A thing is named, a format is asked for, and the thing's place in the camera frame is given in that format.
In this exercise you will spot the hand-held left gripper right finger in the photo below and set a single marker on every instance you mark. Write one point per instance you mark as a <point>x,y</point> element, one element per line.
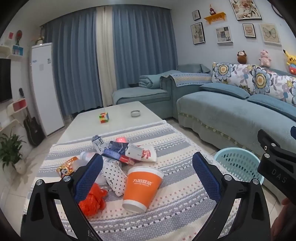
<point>205,178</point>

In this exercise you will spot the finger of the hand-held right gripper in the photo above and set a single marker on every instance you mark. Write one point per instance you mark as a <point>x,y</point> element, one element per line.
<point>294,132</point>
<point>270,146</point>

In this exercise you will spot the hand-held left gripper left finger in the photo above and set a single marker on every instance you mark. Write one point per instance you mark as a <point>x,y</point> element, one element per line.
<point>89,176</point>

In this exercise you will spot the clear plastic bottle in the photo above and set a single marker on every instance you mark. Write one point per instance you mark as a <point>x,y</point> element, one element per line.
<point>85,155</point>

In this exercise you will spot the orange plastic bag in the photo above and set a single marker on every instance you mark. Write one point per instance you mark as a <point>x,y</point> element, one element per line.
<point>94,199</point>

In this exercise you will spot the orange snack packet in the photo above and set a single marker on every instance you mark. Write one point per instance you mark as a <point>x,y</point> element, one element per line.
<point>66,169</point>

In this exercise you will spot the white polka dot carton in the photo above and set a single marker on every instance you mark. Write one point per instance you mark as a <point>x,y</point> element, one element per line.
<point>115,178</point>

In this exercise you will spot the light blue plastic basket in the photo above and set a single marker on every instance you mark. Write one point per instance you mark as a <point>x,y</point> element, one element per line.
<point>235,162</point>

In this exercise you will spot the blue white milk carton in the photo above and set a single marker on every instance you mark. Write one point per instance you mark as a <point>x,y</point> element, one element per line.
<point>98,142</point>

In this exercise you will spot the blue red card box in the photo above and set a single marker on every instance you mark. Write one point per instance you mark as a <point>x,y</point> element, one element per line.
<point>118,148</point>

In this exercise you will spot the white cardboard box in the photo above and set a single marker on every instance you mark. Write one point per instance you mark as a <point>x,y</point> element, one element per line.
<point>135,150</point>

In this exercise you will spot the orange paper cup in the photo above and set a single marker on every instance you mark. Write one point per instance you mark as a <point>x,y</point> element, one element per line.
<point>141,187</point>

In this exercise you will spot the white red paper bag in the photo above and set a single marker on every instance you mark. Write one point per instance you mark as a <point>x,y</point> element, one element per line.
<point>149,154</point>

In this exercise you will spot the person's right hand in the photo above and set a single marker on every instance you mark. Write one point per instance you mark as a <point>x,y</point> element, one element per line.
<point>285,222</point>

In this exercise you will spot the striped woven tablecloth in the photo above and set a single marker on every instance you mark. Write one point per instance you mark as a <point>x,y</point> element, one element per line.
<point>180,148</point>

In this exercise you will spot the pink clay bag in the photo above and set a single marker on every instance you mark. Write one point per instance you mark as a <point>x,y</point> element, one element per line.
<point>120,140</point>

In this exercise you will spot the teal long sofa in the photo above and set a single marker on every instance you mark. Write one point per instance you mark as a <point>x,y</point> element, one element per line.
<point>219,115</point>

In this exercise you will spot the floral cushion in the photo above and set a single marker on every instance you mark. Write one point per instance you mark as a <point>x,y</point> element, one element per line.
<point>225,71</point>
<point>266,80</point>

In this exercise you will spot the colourful puzzle cube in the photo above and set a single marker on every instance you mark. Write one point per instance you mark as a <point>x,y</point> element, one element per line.
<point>104,118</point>

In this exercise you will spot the red plush toy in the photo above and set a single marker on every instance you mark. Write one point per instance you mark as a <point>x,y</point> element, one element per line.
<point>292,69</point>

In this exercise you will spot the blue pillow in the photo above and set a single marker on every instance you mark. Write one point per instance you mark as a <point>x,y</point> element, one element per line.
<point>224,90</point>

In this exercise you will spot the black acoustic guitar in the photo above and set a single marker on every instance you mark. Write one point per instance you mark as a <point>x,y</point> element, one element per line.
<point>33,129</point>

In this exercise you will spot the yellow plush toy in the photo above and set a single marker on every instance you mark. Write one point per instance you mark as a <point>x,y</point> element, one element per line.
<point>291,58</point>

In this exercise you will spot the grey round ashtray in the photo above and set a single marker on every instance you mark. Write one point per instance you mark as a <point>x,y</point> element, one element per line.
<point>135,114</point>

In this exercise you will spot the pink pig plush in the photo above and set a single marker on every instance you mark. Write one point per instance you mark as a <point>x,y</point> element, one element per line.
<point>264,58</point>

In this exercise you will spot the green potted plant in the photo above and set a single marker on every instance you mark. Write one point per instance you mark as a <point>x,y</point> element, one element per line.
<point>10,148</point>

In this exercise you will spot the brown monkey plush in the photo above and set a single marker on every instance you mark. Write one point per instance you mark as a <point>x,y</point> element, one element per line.
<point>241,57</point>

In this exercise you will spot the grey-green sofa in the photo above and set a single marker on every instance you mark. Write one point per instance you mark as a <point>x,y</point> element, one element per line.
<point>138,97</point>

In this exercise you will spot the white tall refrigerator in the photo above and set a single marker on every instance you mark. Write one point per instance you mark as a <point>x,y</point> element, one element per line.
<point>46,88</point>

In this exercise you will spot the red white shelf box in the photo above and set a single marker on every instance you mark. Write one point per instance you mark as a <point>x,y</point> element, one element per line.
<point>19,105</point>

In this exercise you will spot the blue fringed armrest cover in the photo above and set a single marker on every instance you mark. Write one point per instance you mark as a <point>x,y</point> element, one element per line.
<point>189,78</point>

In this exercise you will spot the folded teal blanket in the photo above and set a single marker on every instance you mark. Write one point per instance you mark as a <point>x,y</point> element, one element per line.
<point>149,82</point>

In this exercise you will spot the blue curtain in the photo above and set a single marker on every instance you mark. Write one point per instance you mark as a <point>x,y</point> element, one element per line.
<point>74,60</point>
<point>143,41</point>

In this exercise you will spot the white collage picture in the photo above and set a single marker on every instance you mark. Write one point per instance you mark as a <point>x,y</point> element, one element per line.
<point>223,34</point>

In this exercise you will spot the white curtain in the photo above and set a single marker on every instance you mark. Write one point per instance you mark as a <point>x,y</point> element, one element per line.
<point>106,55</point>

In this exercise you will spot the black television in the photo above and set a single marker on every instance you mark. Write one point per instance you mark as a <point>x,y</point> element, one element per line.
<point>5,81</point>

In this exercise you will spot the blue small picture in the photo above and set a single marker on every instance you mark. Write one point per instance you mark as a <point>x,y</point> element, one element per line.
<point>17,50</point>

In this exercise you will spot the red gourd figurine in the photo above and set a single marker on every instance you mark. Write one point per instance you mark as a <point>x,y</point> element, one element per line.
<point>211,10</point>

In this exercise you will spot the red fan ornament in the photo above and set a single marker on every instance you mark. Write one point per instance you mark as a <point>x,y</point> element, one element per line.
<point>19,36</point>

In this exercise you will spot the butterfly picture frame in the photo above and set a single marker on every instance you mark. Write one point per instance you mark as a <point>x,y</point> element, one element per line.
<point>270,33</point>

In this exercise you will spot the white curved wall shelf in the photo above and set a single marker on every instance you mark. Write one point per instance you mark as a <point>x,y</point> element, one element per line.
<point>11,109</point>

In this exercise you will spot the small dark picture frame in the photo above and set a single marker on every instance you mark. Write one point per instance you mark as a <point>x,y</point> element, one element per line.
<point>248,30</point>

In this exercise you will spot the large floral picture frame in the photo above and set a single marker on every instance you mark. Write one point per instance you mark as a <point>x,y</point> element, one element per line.
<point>245,9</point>

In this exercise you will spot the tall black picture frame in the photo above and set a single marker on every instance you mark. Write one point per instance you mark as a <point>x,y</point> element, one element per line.
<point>198,33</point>

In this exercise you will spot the yellow wall shelf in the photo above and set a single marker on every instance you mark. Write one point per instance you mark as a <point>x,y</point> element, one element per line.
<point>215,18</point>

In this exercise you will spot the small black picture frame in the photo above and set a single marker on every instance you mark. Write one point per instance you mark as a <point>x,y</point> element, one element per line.
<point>196,15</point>

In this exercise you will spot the red small frame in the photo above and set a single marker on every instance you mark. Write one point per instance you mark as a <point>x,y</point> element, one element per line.
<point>10,35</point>

